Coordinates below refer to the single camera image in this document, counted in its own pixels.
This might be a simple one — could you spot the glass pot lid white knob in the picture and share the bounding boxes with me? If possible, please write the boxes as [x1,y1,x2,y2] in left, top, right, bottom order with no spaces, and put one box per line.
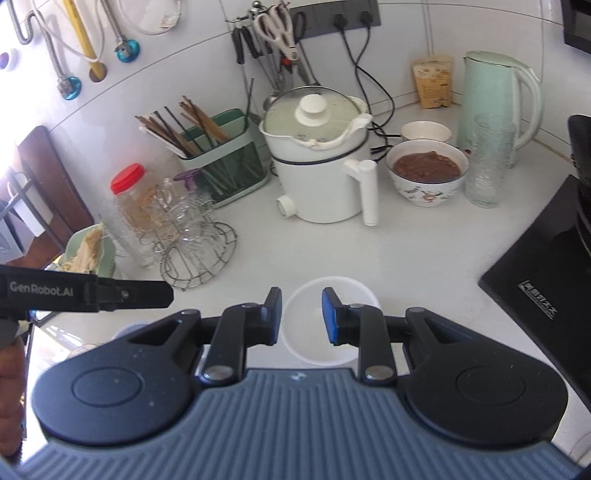
[262,85,365,141]

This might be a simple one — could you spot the yellow gas pipe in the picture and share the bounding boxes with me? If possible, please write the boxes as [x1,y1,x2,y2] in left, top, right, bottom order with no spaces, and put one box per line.
[62,0,108,85]

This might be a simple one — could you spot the white utensil drainer box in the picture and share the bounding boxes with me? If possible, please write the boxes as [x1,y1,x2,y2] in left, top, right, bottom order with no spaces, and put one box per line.
[0,171,42,259]

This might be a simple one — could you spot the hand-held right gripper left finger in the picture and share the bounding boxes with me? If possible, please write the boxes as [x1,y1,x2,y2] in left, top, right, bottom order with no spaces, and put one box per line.
[127,287,282,386]

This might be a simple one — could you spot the pale green electric kettle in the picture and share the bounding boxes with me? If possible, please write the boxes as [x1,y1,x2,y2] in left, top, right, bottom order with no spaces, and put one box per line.
[457,51,543,155]

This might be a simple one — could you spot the cut crystal glass cup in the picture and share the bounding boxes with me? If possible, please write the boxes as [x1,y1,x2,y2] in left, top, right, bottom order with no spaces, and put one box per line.
[178,220,219,258]

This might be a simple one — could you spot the corrugated metal hose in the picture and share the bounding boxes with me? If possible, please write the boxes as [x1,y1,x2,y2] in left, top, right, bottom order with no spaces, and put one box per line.
[104,0,127,47]
[9,0,70,84]

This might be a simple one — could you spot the bundle of chopsticks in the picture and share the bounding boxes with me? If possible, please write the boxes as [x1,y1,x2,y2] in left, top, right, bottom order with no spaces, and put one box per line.
[135,95,232,158]

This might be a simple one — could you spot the dark wall power strip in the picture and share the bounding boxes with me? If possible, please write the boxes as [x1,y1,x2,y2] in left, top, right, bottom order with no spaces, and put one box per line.
[288,0,382,41]

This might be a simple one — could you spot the clear glass cup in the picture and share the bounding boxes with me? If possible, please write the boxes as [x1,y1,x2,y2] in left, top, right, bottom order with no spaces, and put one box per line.
[152,180,186,223]

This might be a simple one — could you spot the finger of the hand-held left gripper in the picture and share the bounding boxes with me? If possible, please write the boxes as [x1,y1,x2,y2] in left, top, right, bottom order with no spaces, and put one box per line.
[96,276,175,313]

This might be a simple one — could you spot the white cord loop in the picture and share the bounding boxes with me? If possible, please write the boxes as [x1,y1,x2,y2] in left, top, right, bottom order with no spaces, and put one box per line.
[117,0,184,36]

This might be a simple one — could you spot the yellow food packet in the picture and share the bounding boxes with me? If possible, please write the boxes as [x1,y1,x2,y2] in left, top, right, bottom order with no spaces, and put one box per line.
[412,54,455,110]

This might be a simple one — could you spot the brown cooked food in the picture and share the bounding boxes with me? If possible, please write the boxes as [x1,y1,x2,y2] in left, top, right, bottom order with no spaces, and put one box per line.
[392,150,462,182]

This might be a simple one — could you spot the white electric cooking pot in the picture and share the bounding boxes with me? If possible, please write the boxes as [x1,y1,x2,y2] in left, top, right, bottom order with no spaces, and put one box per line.
[259,85,380,227]

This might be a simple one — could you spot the white handled kitchen scissors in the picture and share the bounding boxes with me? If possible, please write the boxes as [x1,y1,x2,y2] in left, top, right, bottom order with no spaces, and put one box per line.
[253,4,301,63]

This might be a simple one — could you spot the dark range hood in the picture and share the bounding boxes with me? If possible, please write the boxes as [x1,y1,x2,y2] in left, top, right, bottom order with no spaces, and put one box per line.
[561,0,591,49]

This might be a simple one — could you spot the small white ceramic bowl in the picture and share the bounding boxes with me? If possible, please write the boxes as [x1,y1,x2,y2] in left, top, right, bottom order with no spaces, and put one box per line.
[400,121,452,145]

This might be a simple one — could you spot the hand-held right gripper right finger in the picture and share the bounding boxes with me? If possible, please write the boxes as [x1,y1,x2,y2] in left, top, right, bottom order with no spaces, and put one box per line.
[322,287,474,386]

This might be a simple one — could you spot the black cooking pot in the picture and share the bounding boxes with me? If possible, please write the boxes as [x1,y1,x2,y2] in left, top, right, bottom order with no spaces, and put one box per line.
[566,114,591,259]

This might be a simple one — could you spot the large white plastic bowl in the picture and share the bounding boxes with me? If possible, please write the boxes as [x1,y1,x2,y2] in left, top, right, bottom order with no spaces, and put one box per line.
[281,276,382,367]

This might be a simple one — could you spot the metal wire glass rack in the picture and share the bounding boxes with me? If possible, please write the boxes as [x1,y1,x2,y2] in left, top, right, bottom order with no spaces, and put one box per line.
[159,178,239,292]

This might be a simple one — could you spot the brown wooden cutting board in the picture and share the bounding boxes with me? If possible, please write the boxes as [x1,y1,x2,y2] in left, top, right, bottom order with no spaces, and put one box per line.
[15,124,96,259]

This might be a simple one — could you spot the black induction cooktop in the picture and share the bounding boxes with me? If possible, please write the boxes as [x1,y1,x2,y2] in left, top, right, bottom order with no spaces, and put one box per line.
[478,173,591,365]

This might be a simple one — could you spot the tall textured drinking glass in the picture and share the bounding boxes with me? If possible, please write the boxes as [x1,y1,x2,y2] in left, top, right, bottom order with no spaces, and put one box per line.
[465,113,517,208]

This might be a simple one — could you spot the patterned ceramic bowl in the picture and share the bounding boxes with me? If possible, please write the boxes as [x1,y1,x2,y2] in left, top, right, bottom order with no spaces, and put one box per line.
[385,138,472,208]

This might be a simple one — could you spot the dried noodles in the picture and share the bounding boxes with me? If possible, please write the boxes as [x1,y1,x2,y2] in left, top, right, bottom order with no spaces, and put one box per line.
[60,224,105,273]

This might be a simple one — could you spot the green chopstick holder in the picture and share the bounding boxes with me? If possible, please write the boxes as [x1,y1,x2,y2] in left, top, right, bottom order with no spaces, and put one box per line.
[178,108,271,208]

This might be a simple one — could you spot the clear jar with red lid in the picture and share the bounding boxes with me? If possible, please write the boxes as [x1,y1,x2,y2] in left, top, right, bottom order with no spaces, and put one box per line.
[110,164,155,268]

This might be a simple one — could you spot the green square bowl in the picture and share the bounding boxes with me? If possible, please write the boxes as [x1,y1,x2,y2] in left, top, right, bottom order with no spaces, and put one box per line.
[56,224,117,278]

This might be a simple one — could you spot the black power cable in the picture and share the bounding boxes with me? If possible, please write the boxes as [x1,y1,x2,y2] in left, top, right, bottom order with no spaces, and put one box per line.
[339,28,402,158]
[355,25,395,125]

